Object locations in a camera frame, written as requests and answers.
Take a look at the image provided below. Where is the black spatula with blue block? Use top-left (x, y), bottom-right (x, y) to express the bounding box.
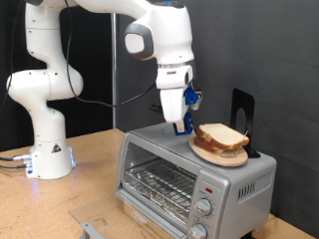
top-left (148, 104), bottom-right (200, 137)

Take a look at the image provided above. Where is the wrist camera on blue mount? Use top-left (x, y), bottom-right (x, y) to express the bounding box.
top-left (183, 86), bottom-right (203, 112)

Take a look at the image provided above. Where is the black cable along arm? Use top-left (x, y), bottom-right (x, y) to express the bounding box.
top-left (64, 0), bottom-right (158, 110)

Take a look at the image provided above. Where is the thin black base cable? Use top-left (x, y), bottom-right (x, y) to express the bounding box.
top-left (0, 163), bottom-right (30, 170)

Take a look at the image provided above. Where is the metal wire oven rack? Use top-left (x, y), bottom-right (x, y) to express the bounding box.
top-left (123, 158), bottom-right (197, 217)

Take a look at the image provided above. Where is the silver toaster oven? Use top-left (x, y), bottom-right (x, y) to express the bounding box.
top-left (114, 119), bottom-right (278, 239)

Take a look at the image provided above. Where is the vertical metal pole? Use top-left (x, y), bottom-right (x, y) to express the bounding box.
top-left (111, 13), bottom-right (119, 129)

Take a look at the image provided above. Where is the round wooden board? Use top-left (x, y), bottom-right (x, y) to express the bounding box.
top-left (188, 133), bottom-right (249, 168)

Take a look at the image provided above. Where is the glass oven door with handle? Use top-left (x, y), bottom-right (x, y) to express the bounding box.
top-left (69, 190), bottom-right (188, 239)

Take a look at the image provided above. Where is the cable with silver connector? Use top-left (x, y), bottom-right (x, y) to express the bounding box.
top-left (0, 153), bottom-right (33, 163)

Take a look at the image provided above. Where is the black metal bookend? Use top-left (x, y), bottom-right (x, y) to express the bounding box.
top-left (229, 88), bottom-right (262, 159)

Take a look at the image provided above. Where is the aluminium foil sheet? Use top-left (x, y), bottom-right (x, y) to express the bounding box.
top-left (128, 165), bottom-right (196, 224)

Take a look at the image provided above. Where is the silver oven knob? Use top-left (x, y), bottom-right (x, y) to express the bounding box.
top-left (188, 222), bottom-right (209, 239)
top-left (193, 197), bottom-right (213, 217)

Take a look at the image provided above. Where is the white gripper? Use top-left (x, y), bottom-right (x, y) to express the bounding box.
top-left (159, 87), bottom-right (190, 134)

